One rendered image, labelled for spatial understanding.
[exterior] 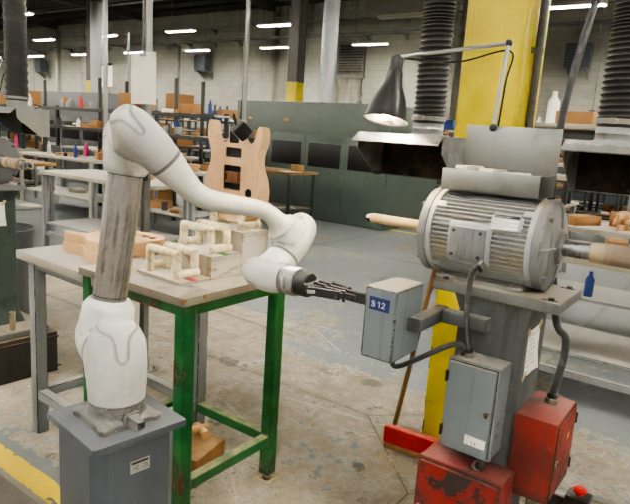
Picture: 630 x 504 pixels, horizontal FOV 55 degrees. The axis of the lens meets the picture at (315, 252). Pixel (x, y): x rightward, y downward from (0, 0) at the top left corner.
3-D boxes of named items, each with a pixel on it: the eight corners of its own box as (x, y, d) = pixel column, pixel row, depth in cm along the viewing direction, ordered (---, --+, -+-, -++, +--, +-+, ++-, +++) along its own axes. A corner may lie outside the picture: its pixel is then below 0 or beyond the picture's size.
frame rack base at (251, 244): (267, 270, 255) (269, 230, 251) (241, 275, 243) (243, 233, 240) (223, 258, 271) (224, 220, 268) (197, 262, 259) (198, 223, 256)
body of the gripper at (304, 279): (308, 292, 184) (333, 298, 178) (290, 297, 177) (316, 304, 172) (309, 268, 182) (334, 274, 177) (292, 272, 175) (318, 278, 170)
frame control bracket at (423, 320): (448, 319, 177) (449, 306, 176) (419, 333, 162) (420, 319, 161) (435, 316, 179) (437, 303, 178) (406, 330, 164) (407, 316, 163)
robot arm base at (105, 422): (109, 444, 153) (109, 424, 152) (70, 413, 168) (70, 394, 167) (170, 423, 166) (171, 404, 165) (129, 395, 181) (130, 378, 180)
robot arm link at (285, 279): (275, 296, 180) (290, 300, 177) (276, 266, 178) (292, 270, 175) (294, 291, 187) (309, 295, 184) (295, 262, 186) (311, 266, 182)
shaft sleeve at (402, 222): (423, 230, 190) (424, 220, 189) (418, 230, 187) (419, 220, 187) (374, 222, 200) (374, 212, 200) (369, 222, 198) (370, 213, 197)
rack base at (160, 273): (211, 280, 231) (211, 277, 231) (180, 286, 220) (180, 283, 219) (167, 267, 248) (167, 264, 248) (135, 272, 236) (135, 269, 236)
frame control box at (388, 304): (469, 377, 170) (480, 289, 165) (436, 401, 153) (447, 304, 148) (393, 354, 184) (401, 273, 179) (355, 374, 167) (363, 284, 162)
